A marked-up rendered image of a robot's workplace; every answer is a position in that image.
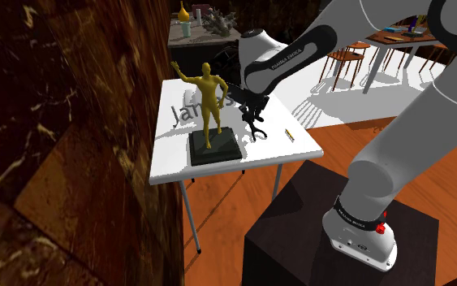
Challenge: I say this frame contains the wooden chair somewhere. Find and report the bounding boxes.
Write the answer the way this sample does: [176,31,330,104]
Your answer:
[318,41,372,93]
[417,43,457,75]

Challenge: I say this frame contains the dark robot stand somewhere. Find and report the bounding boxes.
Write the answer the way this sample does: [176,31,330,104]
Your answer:
[243,159,440,286]

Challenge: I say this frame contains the gold figure on dark base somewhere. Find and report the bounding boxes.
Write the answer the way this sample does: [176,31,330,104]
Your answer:
[170,60,244,167]

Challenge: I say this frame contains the grey letter sign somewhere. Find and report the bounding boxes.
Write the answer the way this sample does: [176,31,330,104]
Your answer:
[170,89,238,129]

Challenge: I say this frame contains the white table with metal legs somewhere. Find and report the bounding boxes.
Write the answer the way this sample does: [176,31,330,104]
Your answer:
[149,77,325,255]

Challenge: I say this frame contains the grey sideboard with ornaments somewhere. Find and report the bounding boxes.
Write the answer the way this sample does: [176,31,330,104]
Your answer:
[167,0,242,80]

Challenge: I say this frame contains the wooden dining table with items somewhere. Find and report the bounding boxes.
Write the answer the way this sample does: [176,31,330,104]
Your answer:
[364,15,451,95]

